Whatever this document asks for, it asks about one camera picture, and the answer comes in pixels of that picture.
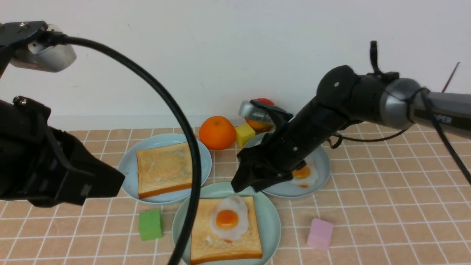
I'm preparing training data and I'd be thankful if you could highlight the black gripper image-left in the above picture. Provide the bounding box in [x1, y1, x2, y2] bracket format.
[1, 97, 125, 206]

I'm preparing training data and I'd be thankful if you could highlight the toast slice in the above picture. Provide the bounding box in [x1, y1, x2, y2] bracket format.
[192, 198, 262, 262]
[137, 142, 193, 199]

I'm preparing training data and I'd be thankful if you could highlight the silver wrist camera image-left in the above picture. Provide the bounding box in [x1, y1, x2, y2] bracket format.
[0, 21, 77, 74]

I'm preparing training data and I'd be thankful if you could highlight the black cable image-right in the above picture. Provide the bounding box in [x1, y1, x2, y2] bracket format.
[327, 88, 471, 183]

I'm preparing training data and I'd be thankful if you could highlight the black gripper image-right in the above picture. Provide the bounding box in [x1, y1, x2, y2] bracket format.
[231, 98, 349, 193]

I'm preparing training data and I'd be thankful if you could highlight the orange fruit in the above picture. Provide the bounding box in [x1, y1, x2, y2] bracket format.
[199, 116, 236, 150]

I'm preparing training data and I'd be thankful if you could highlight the green cube block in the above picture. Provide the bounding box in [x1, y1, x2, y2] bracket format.
[138, 209, 164, 241]

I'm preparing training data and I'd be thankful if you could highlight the pink cube block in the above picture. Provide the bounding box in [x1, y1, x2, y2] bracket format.
[306, 218, 334, 252]

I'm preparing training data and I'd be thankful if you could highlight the silver wrist camera image-right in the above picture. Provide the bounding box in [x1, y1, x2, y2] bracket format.
[238, 100, 293, 126]

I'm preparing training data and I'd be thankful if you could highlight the red yellow apple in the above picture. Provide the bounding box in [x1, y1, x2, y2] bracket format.
[245, 98, 275, 133]

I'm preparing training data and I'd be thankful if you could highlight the fried egg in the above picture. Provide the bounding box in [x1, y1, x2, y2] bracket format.
[291, 160, 319, 188]
[210, 195, 249, 243]

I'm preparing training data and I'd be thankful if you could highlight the yellow cube block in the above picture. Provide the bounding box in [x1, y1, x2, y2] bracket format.
[234, 123, 256, 148]

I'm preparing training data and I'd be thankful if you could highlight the black cable image-left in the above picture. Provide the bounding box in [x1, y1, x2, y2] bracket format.
[44, 31, 202, 265]

